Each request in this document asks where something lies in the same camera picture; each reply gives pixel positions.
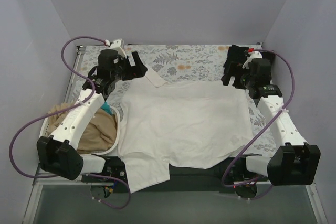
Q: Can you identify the white t shirt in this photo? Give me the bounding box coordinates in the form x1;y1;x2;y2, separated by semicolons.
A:
118;69;253;193

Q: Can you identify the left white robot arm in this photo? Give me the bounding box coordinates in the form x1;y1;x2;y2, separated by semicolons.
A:
37;48;148;182

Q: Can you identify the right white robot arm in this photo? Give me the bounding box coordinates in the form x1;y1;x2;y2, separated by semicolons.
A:
222;57;321;186

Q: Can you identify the black folded t shirt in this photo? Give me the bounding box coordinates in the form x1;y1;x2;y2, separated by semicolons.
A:
223;44;276;78

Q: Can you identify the floral table cloth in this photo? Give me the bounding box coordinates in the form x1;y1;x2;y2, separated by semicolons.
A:
65;45;276;157

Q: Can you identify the teal cloth item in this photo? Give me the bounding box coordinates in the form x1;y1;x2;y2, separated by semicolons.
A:
100;102;113;115

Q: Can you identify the beige t shirt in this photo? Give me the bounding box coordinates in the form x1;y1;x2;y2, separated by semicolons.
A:
46;103;117;154

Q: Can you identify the white laundry basket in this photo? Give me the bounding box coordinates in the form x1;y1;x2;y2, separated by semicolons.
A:
40;106;120;156

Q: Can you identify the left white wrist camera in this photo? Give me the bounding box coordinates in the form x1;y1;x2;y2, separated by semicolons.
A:
109;39;126;58

